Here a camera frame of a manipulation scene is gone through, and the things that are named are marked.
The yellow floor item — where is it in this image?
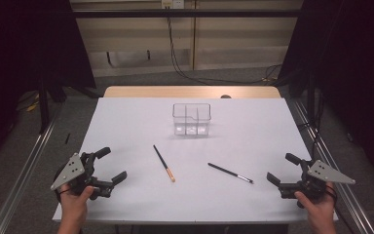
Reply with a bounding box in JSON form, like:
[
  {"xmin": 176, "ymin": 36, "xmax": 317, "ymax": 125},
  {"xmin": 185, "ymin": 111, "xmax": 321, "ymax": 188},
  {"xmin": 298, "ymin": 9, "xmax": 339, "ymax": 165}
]
[{"xmin": 24, "ymin": 100, "xmax": 41, "ymax": 113}]

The white wall socket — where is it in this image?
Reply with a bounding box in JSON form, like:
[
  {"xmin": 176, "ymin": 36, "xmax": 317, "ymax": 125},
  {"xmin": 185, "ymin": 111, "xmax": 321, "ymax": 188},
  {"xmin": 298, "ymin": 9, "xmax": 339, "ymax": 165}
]
[{"xmin": 161, "ymin": 0, "xmax": 186, "ymax": 10}]

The dark curtain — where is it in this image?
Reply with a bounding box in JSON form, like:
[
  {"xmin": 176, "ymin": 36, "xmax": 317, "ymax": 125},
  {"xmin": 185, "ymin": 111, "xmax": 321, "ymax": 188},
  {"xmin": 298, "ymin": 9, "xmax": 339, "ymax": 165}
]
[
  {"xmin": 0, "ymin": 0, "xmax": 97, "ymax": 174},
  {"xmin": 278, "ymin": 0, "xmax": 374, "ymax": 188}
]

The person's right hand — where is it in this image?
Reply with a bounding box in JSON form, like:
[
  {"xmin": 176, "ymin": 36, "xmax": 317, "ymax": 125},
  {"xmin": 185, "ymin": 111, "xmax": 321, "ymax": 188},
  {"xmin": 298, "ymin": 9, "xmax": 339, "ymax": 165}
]
[{"xmin": 293, "ymin": 180, "xmax": 337, "ymax": 223}]

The person's left hand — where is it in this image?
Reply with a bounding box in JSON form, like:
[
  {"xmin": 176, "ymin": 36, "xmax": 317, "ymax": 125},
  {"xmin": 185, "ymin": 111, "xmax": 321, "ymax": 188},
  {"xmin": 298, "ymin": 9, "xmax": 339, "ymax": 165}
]
[{"xmin": 58, "ymin": 182, "xmax": 95, "ymax": 222}]

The black brush with silver ferrule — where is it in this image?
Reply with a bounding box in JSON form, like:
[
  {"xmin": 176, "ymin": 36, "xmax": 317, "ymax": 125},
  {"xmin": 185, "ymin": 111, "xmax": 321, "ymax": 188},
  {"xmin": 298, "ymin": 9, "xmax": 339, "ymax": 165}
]
[{"xmin": 206, "ymin": 162, "xmax": 255, "ymax": 185}]

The black brush with orange end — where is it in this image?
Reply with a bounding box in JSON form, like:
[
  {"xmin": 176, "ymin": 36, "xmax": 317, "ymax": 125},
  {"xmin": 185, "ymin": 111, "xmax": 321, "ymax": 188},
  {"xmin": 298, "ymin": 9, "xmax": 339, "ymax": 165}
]
[{"xmin": 152, "ymin": 144, "xmax": 176, "ymax": 183}]

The black wall cable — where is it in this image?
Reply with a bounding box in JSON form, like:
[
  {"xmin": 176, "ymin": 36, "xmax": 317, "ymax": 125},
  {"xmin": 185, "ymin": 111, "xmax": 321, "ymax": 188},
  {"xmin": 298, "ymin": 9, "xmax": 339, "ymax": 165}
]
[{"xmin": 166, "ymin": 16, "xmax": 282, "ymax": 86}]

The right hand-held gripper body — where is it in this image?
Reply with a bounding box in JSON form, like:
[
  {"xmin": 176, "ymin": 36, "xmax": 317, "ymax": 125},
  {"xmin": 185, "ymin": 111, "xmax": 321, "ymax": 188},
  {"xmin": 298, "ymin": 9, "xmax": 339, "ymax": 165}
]
[{"xmin": 278, "ymin": 159, "xmax": 356, "ymax": 209}]

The metal floor rail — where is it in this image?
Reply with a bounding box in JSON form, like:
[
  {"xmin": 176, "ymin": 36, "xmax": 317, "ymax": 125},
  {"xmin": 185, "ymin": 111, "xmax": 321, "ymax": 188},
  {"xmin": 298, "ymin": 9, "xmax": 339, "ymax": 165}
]
[
  {"xmin": 0, "ymin": 106, "xmax": 63, "ymax": 234},
  {"xmin": 292, "ymin": 98, "xmax": 374, "ymax": 234}
]

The black floor cable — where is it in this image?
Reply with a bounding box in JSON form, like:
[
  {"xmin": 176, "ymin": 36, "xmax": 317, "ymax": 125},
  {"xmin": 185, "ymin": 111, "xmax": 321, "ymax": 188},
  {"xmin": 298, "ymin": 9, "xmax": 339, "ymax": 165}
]
[{"xmin": 299, "ymin": 120, "xmax": 324, "ymax": 158}]

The black stand post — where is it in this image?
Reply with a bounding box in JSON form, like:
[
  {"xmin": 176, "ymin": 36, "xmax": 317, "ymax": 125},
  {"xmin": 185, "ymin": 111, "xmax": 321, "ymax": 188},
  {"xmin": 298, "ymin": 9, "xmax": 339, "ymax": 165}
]
[
  {"xmin": 36, "ymin": 64, "xmax": 52, "ymax": 135},
  {"xmin": 306, "ymin": 71, "xmax": 318, "ymax": 125}
]

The black horizontal frame bar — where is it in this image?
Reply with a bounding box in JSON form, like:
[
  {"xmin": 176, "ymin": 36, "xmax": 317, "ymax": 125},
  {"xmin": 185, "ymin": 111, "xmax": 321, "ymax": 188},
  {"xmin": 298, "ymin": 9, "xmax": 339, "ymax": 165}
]
[{"xmin": 72, "ymin": 9, "xmax": 304, "ymax": 19}]

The clear plastic organizer box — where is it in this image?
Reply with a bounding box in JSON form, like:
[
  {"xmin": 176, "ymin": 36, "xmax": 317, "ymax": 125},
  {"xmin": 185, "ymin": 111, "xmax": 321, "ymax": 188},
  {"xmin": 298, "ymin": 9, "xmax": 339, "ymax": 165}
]
[{"xmin": 171, "ymin": 102, "xmax": 212, "ymax": 137}]

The white table cover sheet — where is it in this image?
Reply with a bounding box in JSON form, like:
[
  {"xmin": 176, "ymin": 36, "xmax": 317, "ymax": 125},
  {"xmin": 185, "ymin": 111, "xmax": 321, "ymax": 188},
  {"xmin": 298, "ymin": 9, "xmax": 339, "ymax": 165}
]
[{"xmin": 52, "ymin": 97, "xmax": 339, "ymax": 225}]

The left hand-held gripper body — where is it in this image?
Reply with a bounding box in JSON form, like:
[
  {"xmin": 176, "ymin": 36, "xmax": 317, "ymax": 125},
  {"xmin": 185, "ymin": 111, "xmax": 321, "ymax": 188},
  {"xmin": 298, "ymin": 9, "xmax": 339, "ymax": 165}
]
[{"xmin": 50, "ymin": 151, "xmax": 115, "ymax": 201}]

